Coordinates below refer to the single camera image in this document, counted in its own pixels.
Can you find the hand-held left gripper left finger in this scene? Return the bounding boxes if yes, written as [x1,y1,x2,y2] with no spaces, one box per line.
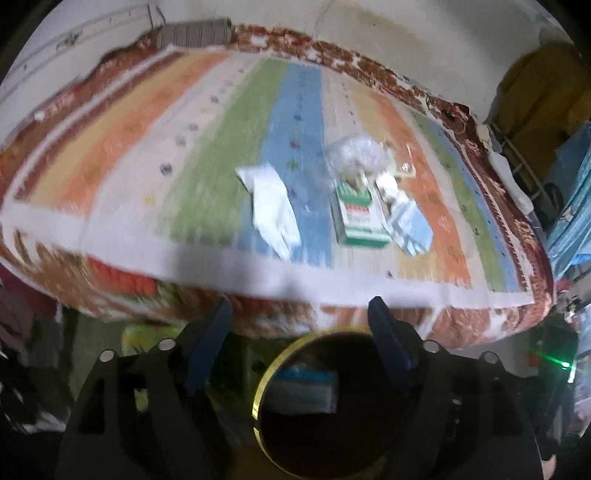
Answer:
[55,298,234,480]

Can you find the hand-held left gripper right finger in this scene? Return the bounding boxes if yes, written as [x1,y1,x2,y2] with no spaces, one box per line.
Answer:
[367,295,543,480]

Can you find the dark trash bin gold rim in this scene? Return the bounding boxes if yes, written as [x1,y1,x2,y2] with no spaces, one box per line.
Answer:
[253,327,411,478]

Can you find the blue face mask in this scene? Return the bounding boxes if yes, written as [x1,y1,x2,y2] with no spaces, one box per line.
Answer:
[385,191,435,257]

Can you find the clear plastic bag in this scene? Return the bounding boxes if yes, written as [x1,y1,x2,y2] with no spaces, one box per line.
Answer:
[323,136,393,178]

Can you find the yellow green cloth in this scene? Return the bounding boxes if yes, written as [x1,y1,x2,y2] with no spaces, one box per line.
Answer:
[122,323,185,356]

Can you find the blue white packet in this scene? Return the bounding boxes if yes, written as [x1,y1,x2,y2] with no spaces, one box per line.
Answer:
[265,364,340,414]

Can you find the green white carton box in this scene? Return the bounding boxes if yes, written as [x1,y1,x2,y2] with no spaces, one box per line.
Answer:
[330,178,393,250]

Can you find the white glove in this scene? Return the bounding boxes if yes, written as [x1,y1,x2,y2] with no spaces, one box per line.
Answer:
[235,162,303,261]

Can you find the white crumpled tissue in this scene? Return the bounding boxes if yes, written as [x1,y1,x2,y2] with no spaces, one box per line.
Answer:
[374,173,402,206]

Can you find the small clear packet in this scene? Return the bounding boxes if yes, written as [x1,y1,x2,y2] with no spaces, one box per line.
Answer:
[392,143,419,178]

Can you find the white bolster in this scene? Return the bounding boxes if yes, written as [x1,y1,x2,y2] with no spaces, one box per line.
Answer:
[485,152,536,213]

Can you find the striped colourful blanket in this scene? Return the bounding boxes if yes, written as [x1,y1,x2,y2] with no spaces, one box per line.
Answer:
[0,46,536,308]

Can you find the blue cloth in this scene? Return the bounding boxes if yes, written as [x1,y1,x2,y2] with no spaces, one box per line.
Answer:
[545,122,591,278]

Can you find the grey striped pillow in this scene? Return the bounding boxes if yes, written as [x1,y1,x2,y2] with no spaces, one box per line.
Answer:
[154,18,234,49]

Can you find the white bed headboard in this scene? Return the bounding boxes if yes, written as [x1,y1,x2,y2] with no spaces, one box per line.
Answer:
[0,4,162,93]

